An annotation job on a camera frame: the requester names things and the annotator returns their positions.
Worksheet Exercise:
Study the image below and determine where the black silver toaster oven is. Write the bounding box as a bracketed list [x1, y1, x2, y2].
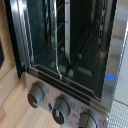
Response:
[3, 0, 128, 128]

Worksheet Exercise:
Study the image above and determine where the silver oven knob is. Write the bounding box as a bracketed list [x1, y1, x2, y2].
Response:
[27, 81, 50, 110]
[77, 112, 100, 128]
[51, 95, 72, 126]

